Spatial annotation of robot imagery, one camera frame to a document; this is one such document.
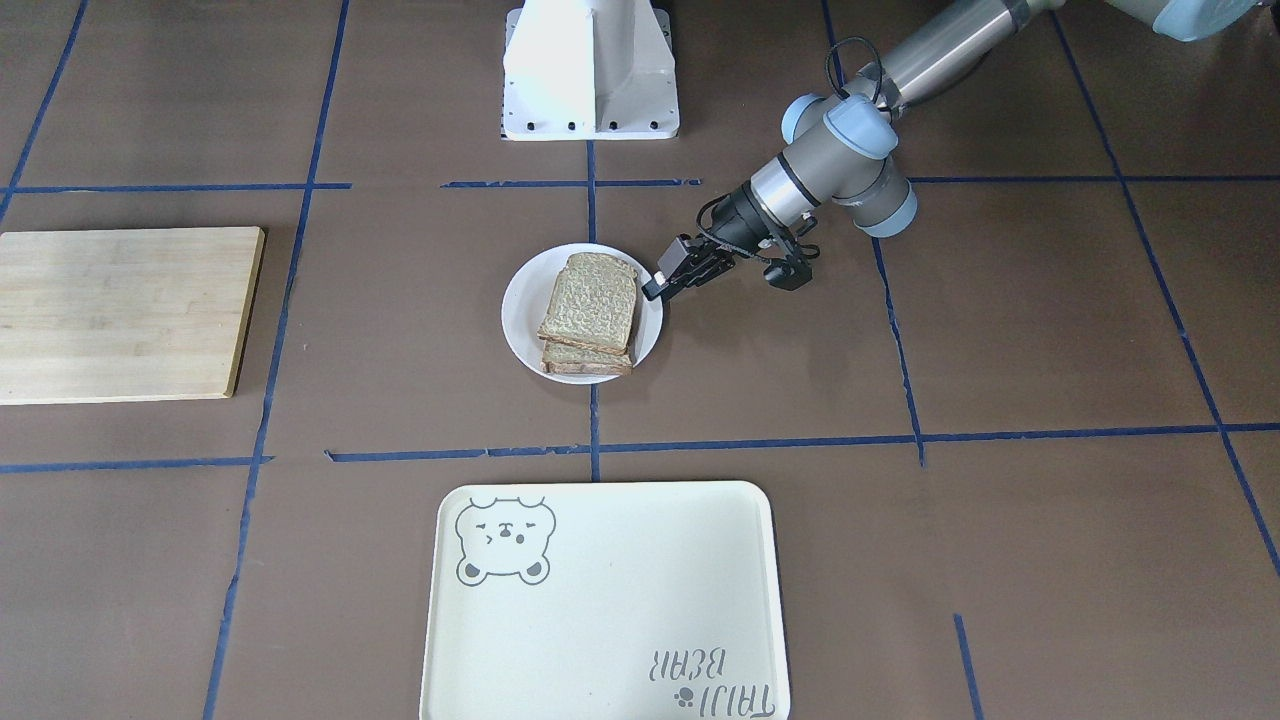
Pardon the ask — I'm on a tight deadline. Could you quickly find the wooden cutting board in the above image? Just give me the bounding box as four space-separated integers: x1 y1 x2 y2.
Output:
1 225 266 406

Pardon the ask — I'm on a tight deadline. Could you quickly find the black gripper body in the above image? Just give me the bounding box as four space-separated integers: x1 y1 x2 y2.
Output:
695 182 790 263

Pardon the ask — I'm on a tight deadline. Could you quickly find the bread slice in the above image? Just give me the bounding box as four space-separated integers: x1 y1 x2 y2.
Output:
538 252 637 356
540 340 634 375

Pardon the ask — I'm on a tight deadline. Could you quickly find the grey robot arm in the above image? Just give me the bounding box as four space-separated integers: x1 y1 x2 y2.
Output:
643 1 1059 301

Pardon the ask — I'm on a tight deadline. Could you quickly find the cream bear serving tray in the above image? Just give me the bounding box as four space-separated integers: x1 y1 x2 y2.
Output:
419 480 792 719

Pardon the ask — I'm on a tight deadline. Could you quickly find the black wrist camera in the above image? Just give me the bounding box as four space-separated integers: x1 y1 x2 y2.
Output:
763 241 820 291

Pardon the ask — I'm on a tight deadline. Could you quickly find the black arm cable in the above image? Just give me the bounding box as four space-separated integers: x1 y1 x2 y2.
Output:
826 38 891 111

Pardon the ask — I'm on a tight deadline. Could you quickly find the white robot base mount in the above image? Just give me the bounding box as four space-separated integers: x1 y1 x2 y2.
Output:
500 1 681 142

